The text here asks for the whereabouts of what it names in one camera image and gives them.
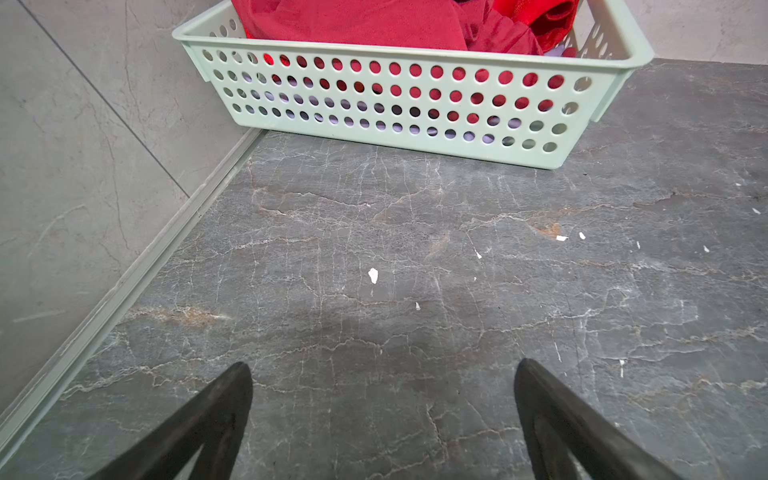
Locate dark red printed t-shirt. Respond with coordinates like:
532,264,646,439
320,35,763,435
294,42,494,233
232,0,542,55

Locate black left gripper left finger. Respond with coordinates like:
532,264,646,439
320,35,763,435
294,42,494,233
91,362,253,479

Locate bright red t-shirt in basket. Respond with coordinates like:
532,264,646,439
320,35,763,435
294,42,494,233
493,0,579,53

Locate lavender t-shirt in basket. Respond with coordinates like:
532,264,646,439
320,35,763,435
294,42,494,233
221,73,528,149

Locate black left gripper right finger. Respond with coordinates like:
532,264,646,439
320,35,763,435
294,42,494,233
514,358,680,479

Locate light green perforated plastic basket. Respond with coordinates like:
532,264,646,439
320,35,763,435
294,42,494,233
173,1,653,170

